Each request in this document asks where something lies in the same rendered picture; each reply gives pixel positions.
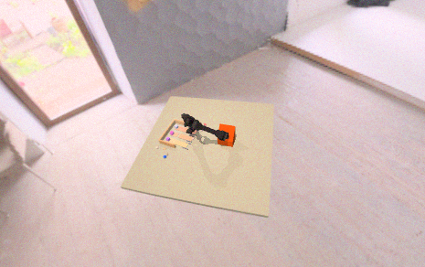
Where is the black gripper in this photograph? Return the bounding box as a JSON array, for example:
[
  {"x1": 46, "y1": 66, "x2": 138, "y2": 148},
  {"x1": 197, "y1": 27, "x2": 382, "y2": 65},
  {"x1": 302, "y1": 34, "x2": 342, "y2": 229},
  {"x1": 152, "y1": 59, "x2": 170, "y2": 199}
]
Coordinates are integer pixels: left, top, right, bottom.
[{"x1": 186, "y1": 127, "x2": 195, "y2": 134}]

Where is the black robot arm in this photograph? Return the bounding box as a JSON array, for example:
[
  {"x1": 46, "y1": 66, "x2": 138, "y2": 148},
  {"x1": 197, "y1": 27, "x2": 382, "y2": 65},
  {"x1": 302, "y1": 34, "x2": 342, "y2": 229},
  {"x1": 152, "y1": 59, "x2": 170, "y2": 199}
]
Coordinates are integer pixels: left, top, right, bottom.
[{"x1": 181, "y1": 113, "x2": 229, "y2": 141}]

